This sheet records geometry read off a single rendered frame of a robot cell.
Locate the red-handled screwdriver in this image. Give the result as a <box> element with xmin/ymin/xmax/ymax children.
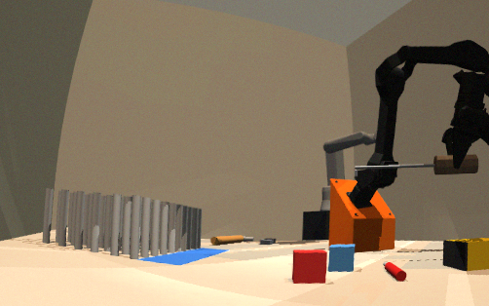
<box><xmin>383</xmin><ymin>261</ymin><xmax>407</xmax><ymax>281</ymax></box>

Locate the blue box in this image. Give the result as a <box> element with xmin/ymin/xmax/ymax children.
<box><xmin>328</xmin><ymin>244</ymin><xmax>355</xmax><ymax>272</ymax></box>

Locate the blue flat strip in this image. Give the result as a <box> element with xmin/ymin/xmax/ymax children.
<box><xmin>137</xmin><ymin>248</ymin><xmax>227</xmax><ymax>265</ymax></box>

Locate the yellow box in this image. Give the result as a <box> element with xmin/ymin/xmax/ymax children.
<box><xmin>442</xmin><ymin>238</ymin><xmax>489</xmax><ymax>271</ymax></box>

